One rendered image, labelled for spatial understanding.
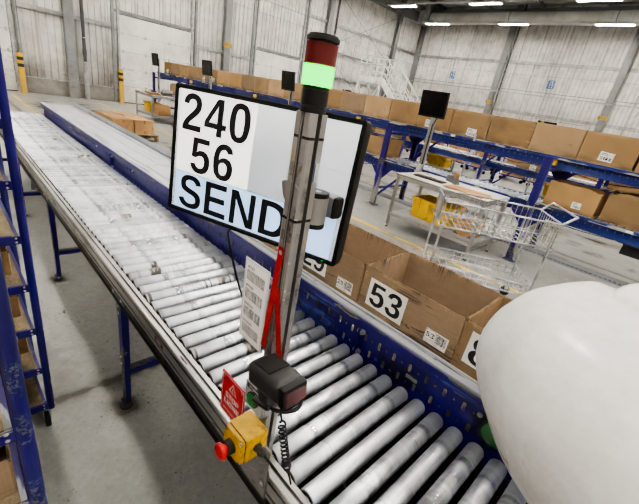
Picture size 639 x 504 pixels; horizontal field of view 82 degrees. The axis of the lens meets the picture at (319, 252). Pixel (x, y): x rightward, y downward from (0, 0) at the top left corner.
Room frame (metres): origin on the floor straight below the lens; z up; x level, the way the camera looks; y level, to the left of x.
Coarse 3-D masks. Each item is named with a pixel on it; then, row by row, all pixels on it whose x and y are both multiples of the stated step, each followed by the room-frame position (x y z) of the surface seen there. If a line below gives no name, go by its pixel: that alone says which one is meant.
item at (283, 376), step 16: (256, 368) 0.56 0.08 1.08; (272, 368) 0.55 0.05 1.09; (288, 368) 0.56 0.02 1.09; (256, 384) 0.55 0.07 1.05; (272, 384) 0.52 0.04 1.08; (288, 384) 0.52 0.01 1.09; (304, 384) 0.54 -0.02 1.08; (256, 400) 0.56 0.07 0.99; (272, 400) 0.51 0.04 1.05; (288, 400) 0.51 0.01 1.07
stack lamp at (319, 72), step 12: (312, 48) 0.62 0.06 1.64; (324, 48) 0.62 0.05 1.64; (336, 48) 0.63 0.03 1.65; (312, 60) 0.62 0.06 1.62; (324, 60) 0.62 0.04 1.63; (336, 60) 0.64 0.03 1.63; (312, 72) 0.62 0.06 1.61; (324, 72) 0.62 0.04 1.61; (312, 84) 0.62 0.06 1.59; (324, 84) 0.62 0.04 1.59
